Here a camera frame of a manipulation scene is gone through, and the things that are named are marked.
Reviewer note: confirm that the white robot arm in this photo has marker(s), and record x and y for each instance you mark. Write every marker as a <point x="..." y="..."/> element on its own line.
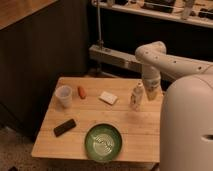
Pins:
<point x="186" y="117"/>

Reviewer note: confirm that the clear plastic bottle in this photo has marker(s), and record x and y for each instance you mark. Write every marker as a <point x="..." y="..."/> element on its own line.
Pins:
<point x="136" y="97"/>

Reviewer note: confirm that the green bowl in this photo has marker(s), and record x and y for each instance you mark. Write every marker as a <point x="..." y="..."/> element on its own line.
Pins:
<point x="103" y="143"/>

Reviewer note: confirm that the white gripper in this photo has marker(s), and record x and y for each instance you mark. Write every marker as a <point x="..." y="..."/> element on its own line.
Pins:
<point x="152" y="90"/>

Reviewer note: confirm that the white sponge block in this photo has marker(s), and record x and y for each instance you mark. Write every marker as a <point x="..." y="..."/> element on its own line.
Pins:
<point x="107" y="97"/>

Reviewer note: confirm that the clear plastic cup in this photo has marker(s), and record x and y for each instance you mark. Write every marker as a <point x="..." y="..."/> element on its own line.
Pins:
<point x="64" y="95"/>

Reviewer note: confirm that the dark wooden cabinet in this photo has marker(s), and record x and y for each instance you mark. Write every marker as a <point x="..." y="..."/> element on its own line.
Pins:
<point x="34" y="53"/>

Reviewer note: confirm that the orange carrot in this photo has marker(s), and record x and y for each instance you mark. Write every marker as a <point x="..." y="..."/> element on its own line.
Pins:
<point x="81" y="92"/>

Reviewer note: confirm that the wooden table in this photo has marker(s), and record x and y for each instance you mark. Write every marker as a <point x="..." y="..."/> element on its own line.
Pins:
<point x="139" y="129"/>

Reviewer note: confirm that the black rectangular bar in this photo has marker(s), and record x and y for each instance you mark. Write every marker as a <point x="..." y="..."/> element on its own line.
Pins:
<point x="64" y="127"/>

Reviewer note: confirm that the metal shelf rack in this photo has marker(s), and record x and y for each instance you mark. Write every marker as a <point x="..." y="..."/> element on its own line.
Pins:
<point x="125" y="32"/>

